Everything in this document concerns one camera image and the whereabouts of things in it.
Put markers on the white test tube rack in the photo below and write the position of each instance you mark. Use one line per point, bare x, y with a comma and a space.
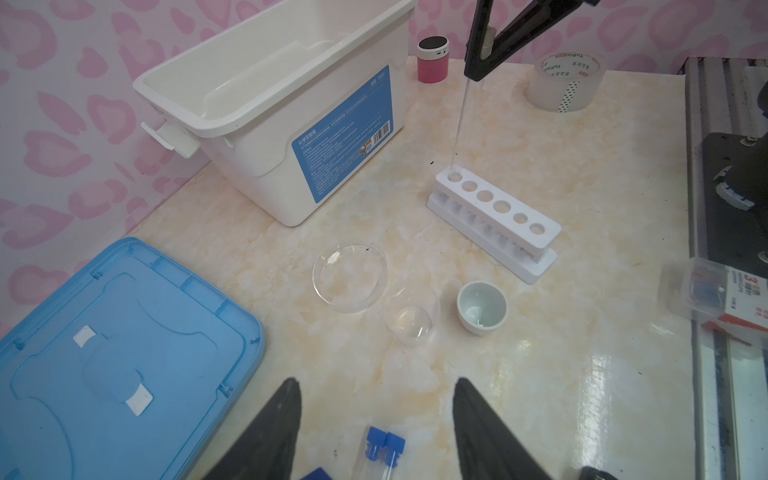
514, 234

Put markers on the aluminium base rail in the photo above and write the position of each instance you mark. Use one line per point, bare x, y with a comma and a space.
730, 398

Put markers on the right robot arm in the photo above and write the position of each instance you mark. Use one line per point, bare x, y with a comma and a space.
726, 114

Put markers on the blue base measuring cylinder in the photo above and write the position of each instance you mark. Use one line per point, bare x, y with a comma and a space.
317, 474

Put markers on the white plastic storage bin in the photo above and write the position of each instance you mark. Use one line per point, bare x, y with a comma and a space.
290, 103

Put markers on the small clear watch glass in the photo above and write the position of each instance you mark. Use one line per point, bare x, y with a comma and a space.
411, 325

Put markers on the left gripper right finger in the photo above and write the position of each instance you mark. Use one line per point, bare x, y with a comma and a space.
486, 448

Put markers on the pink jar black lid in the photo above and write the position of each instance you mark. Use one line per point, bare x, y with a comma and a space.
433, 59

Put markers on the staples box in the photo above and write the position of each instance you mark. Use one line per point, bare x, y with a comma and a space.
717, 296

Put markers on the blue plastic bin lid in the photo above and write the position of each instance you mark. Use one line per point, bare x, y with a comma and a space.
125, 372

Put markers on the blue cap test tube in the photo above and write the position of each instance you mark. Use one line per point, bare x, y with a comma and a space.
391, 453
368, 465

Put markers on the small white ceramic crucible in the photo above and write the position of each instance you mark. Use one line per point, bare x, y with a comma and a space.
482, 307

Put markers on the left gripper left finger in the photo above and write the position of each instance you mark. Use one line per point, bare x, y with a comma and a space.
266, 448

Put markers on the clear glass petri dish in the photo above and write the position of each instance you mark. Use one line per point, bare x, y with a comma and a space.
350, 278

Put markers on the white cap test tube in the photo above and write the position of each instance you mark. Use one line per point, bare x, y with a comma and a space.
461, 120

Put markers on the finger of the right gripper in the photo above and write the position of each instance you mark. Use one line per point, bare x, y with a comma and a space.
480, 60
534, 20

